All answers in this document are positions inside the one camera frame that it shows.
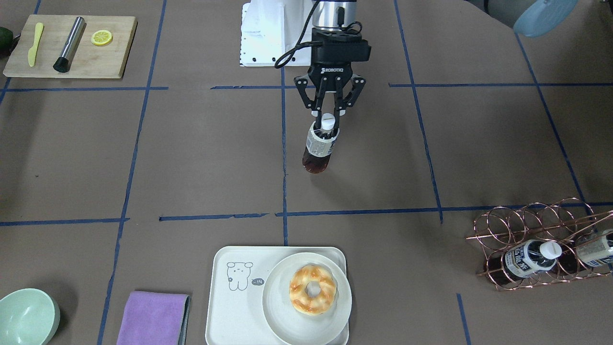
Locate steel black knife handle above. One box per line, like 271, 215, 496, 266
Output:
53, 17, 86, 73

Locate black cable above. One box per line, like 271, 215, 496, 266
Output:
274, 6, 364, 69

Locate wooden cutting board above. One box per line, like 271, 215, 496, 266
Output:
3, 14, 137, 79

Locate copper wire bottle rack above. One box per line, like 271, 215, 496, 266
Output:
467, 198, 612, 291

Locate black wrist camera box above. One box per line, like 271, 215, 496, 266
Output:
311, 28, 372, 65

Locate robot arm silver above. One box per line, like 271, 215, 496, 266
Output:
294, 0, 371, 139

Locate purple folded cloth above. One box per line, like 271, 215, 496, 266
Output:
116, 291, 191, 345

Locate light blue lid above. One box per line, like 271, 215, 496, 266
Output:
512, 0, 578, 38

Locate white rabbit tray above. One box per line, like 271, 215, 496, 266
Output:
205, 246, 350, 345

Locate lemon slice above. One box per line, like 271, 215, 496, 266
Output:
91, 29, 114, 46

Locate tea bottle in rack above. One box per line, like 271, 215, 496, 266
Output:
556, 229, 613, 276
483, 240, 563, 286

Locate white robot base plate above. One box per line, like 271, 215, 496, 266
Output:
239, 0, 313, 67

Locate yellow plastic knife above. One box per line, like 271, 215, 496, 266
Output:
28, 22, 44, 68

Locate white round plate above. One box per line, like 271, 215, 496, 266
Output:
262, 247, 352, 345

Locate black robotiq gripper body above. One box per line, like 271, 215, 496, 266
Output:
294, 64, 366, 110

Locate mint green bowl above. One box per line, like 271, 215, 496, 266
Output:
0, 288, 60, 345

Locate glazed twisted donut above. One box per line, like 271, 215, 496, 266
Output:
288, 264, 337, 316

